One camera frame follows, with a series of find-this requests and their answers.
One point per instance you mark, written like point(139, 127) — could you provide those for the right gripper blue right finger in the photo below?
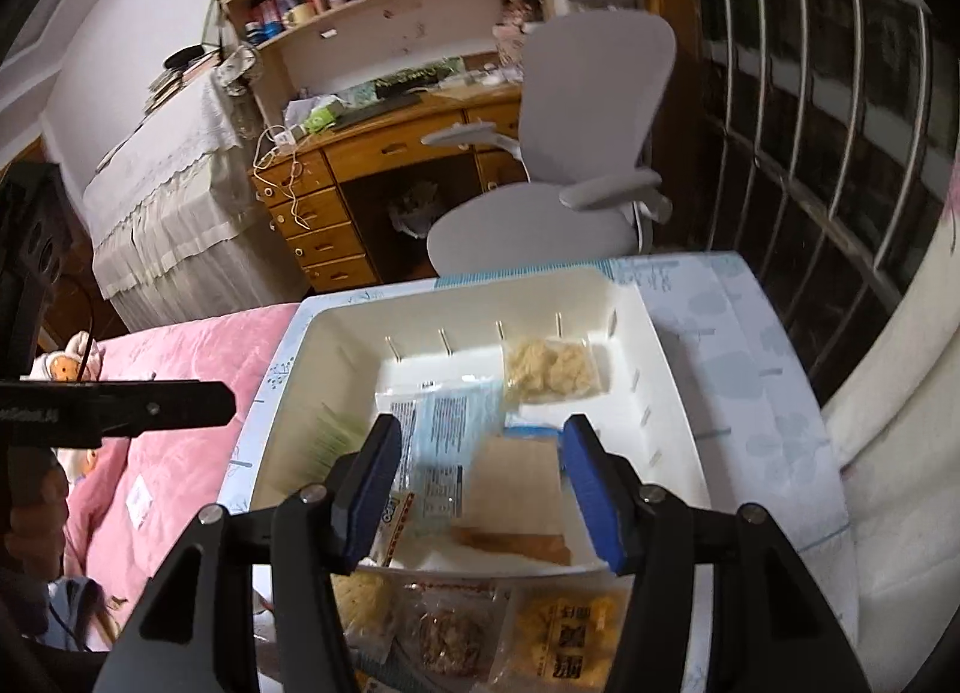
point(642, 531)

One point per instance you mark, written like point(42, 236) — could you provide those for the white floral curtain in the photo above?
point(894, 424)

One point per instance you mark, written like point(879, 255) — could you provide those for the white plastic storage bin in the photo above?
point(435, 358)

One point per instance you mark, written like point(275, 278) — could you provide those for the beige wafer cracker packet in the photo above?
point(513, 500)

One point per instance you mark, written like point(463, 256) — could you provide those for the clear bag yellow puffs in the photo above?
point(538, 370)

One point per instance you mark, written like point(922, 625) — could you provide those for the patterned white teal tablecloth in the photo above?
point(706, 395)

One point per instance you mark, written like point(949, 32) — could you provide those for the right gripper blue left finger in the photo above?
point(320, 531)

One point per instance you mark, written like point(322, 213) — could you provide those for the clear bag pale floss roll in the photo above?
point(367, 607)

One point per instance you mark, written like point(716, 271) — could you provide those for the blue white snack packet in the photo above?
point(518, 426)

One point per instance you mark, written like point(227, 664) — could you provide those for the doll figure on desk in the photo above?
point(518, 17)

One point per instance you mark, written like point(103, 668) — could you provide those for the grey office chair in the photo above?
point(593, 85)

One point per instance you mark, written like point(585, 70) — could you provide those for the clear bag brown nut clusters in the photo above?
point(450, 629)

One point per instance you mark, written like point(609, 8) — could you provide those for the plush doll on bed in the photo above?
point(81, 360)

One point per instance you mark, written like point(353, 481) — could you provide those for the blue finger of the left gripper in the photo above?
point(120, 411)

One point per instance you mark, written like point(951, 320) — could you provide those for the large white blue snack bag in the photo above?
point(442, 426)

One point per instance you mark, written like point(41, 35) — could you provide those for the cloth covered piano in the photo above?
point(177, 230)

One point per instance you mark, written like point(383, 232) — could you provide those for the wooden desk with drawers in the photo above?
point(354, 206)

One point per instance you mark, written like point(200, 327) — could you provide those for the window metal security bars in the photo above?
point(828, 139)

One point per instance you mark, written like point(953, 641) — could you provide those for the yellow barcode snack bag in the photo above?
point(559, 638)

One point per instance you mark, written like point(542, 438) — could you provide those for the pink bed quilt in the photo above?
point(128, 512)

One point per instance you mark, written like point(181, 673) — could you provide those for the red white cookies packet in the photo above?
point(391, 526)

